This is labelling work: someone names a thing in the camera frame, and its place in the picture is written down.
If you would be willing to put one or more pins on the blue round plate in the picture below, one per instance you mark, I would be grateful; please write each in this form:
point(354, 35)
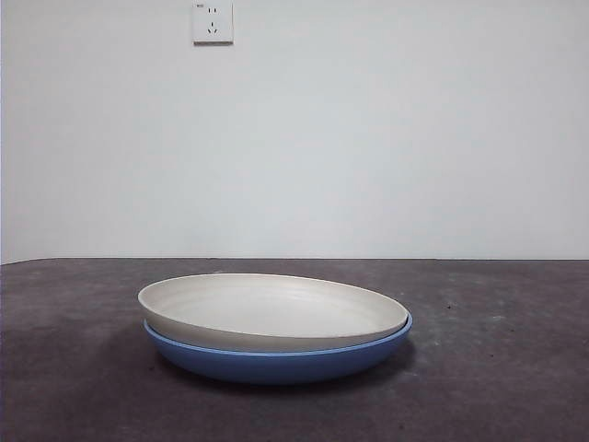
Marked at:
point(276, 368)

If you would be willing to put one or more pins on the white wall socket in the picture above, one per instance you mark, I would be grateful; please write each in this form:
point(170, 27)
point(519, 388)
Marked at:
point(212, 24)

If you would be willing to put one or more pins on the white round plate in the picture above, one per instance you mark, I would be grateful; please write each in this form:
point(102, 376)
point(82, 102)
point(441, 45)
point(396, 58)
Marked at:
point(276, 313)

